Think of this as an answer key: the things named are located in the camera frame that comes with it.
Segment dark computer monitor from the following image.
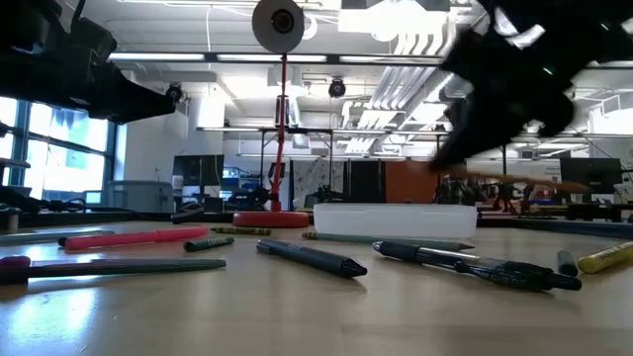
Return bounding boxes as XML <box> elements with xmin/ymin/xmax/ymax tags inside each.
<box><xmin>172</xmin><ymin>154</ymin><xmax>226</xmax><ymax>188</ymax></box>
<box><xmin>560</xmin><ymin>157</ymin><xmax>623</xmax><ymax>195</ymax></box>

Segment purple and teal scissors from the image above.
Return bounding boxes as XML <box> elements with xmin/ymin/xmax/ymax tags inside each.
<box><xmin>0</xmin><ymin>255</ymin><xmax>227</xmax><ymax>287</ymax></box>

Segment black clear-grip gel pen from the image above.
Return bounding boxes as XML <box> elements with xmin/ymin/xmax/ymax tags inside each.
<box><xmin>372</xmin><ymin>240</ymin><xmax>584</xmax><ymax>293</ymax></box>

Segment yellow highlighter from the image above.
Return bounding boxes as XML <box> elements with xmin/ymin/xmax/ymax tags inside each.
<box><xmin>577</xmin><ymin>240</ymin><xmax>633</xmax><ymax>275</ymax></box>

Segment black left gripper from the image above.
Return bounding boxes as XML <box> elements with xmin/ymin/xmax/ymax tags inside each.
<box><xmin>0</xmin><ymin>46</ymin><xmax>178</xmax><ymax>125</ymax></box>

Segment large window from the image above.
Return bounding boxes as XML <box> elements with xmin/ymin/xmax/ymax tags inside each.
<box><xmin>0</xmin><ymin>96</ymin><xmax>118</xmax><ymax>204</ymax></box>

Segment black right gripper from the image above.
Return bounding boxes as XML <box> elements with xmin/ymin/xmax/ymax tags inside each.
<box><xmin>428</xmin><ymin>0</ymin><xmax>599</xmax><ymax>173</ymax></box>

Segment black partition panel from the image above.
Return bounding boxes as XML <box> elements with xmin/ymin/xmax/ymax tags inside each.
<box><xmin>347</xmin><ymin>159</ymin><xmax>386</xmax><ymax>204</ymax></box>

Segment translucent plastic supply box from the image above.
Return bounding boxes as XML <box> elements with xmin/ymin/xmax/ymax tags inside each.
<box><xmin>313</xmin><ymin>202</ymin><xmax>479</xmax><ymax>238</ymax></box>

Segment red desk lamp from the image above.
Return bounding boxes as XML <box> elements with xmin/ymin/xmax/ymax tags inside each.
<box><xmin>231</xmin><ymin>0</ymin><xmax>311</xmax><ymax>229</ymax></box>

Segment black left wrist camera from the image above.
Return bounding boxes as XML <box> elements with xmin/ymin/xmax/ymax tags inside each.
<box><xmin>71</xmin><ymin>17</ymin><xmax>119</xmax><ymax>65</ymax></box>

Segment orange partition panel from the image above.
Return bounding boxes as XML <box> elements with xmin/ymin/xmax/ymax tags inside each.
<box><xmin>384</xmin><ymin>160</ymin><xmax>440</xmax><ymax>205</ymax></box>

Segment black aluminium table frame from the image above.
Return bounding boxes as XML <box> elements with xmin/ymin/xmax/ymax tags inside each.
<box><xmin>0</xmin><ymin>210</ymin><xmax>633</xmax><ymax>241</ymax></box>

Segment pink highlighter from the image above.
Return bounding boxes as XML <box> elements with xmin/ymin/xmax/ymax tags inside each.
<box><xmin>57</xmin><ymin>225</ymin><xmax>211</xmax><ymax>252</ymax></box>

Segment ceiling light strip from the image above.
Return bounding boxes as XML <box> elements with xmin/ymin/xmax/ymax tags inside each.
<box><xmin>338</xmin><ymin>54</ymin><xmax>443</xmax><ymax>64</ymax></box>
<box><xmin>107</xmin><ymin>52</ymin><xmax>206</xmax><ymax>62</ymax></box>
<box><xmin>216</xmin><ymin>53</ymin><xmax>328</xmax><ymax>63</ymax></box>

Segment grey-green pencil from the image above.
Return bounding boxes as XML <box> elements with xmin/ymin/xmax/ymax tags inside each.
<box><xmin>0</xmin><ymin>229</ymin><xmax>116</xmax><ymax>247</ymax></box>

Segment grey bin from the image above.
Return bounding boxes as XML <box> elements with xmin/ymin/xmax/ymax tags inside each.
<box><xmin>106</xmin><ymin>180</ymin><xmax>175</xmax><ymax>214</ymax></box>

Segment dark green crayon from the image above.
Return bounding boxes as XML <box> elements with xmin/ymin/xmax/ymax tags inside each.
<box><xmin>183</xmin><ymin>235</ymin><xmax>236</xmax><ymax>254</ymax></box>

